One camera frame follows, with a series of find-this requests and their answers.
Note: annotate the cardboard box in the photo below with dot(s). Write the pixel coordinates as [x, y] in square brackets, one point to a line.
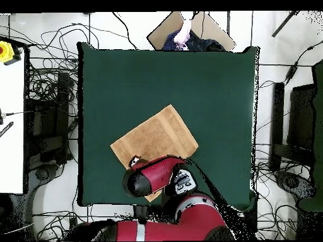
[161, 32]

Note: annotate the orange terry towel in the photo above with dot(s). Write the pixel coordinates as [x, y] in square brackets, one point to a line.
[156, 136]

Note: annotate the black rod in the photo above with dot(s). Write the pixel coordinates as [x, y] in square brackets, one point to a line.
[284, 24]

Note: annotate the green covered side table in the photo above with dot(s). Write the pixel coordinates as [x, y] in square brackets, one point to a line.
[318, 126]

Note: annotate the black equipment rack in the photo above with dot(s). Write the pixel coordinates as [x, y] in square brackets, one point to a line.
[61, 113]
[301, 116]

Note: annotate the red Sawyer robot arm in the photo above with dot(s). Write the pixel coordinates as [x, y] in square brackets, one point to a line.
[156, 176]

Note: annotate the white desk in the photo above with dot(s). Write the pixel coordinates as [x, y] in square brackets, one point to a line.
[11, 126]

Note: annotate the pale pink garment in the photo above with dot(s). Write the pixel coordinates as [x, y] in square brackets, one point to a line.
[183, 35]

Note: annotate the dark blue garment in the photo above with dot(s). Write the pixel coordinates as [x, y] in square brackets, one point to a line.
[202, 44]

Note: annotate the dark green tablecloth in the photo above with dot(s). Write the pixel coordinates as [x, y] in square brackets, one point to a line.
[151, 75]

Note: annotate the yellow emergency stop button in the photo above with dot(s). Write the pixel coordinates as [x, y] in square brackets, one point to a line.
[5, 51]

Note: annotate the black power adapter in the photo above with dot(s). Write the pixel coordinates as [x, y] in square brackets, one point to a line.
[290, 73]

